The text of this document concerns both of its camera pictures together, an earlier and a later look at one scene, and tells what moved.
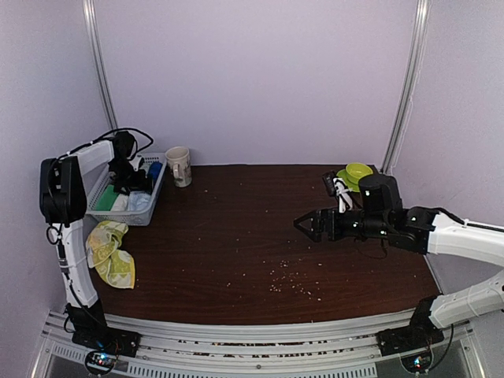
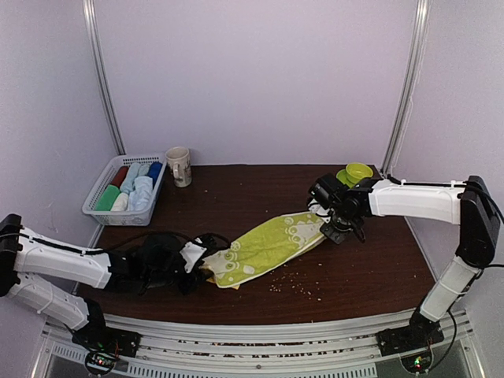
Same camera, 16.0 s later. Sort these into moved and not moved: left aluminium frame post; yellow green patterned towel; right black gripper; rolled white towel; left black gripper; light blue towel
Moved: yellow green patterned towel; left black gripper
Not moved: rolled white towel; left aluminium frame post; right black gripper; light blue towel
